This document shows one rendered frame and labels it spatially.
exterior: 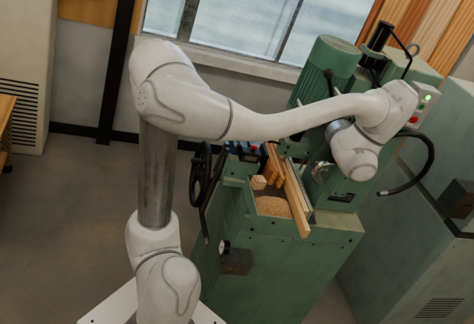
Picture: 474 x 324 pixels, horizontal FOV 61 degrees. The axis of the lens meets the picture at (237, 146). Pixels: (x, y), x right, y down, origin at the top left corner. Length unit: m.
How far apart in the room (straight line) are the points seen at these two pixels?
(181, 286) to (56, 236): 1.42
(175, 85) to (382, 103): 0.54
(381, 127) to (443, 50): 2.34
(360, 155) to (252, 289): 1.09
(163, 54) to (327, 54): 0.73
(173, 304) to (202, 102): 0.59
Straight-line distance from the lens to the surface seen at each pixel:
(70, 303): 2.22
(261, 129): 0.91
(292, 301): 2.19
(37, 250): 2.41
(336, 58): 1.47
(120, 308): 1.40
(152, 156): 1.05
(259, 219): 1.54
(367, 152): 1.14
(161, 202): 1.16
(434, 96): 1.62
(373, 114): 1.08
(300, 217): 1.55
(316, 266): 2.00
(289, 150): 1.69
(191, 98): 0.79
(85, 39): 2.80
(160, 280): 1.16
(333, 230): 1.83
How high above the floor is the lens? 1.87
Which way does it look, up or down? 32 degrees down
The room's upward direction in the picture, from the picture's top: 22 degrees clockwise
